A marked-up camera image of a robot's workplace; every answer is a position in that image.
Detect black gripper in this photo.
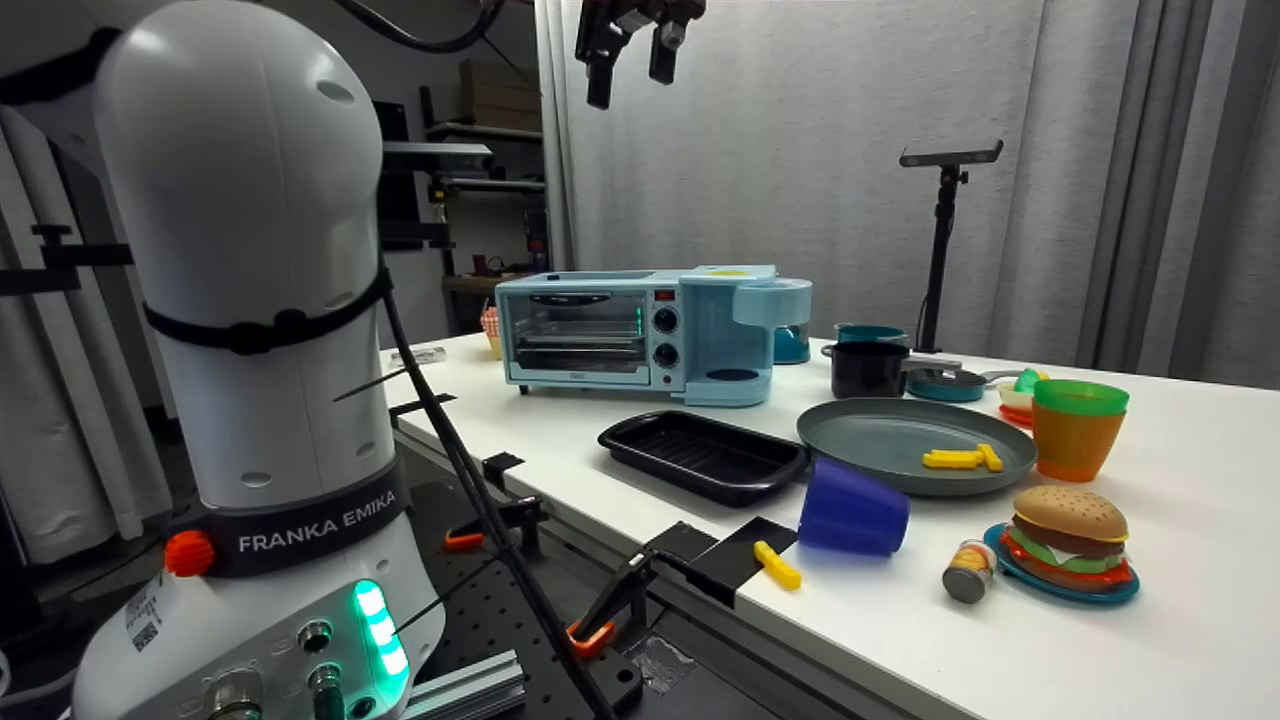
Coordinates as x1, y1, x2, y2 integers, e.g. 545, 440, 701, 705
574, 0, 705, 111

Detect orange black clamp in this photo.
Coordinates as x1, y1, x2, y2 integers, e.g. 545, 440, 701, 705
565, 554, 654, 664

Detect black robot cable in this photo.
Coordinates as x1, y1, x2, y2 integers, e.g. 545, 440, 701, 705
374, 273, 621, 720

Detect small toy can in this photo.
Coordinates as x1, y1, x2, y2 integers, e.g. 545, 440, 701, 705
938, 538, 995, 604

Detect black camera stand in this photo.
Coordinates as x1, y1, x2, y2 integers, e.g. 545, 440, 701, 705
900, 138, 1002, 353

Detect toy hamburger on blue plate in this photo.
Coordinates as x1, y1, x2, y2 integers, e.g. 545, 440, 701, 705
984, 484, 1141, 608

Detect light blue toaster oven machine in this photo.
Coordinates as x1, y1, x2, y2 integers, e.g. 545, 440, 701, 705
495, 263, 810, 406

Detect black rectangular tray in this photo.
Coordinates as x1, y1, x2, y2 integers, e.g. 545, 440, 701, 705
596, 412, 809, 506

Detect grey round plate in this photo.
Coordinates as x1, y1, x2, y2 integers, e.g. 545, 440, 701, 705
797, 394, 1036, 501

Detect blue plastic cup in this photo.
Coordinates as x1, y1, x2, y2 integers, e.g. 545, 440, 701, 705
800, 457, 907, 554

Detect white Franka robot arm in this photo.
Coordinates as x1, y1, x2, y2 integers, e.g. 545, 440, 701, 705
73, 0, 446, 720

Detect middle black knob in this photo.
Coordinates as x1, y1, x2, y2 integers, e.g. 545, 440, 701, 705
653, 345, 680, 369

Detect orange clamp far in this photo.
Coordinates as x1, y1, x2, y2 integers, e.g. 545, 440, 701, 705
439, 451, 548, 554

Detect yellow toy fries on plate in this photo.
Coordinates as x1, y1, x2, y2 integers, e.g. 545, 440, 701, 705
921, 442, 1002, 470

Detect yellow toy piece on table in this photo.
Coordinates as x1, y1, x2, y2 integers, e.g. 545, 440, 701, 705
750, 538, 802, 593

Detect topmost black knob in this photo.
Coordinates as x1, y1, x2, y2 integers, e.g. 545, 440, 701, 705
653, 309, 680, 331

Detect orange cup with green rim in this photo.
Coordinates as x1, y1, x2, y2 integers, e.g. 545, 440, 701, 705
1031, 381, 1129, 484

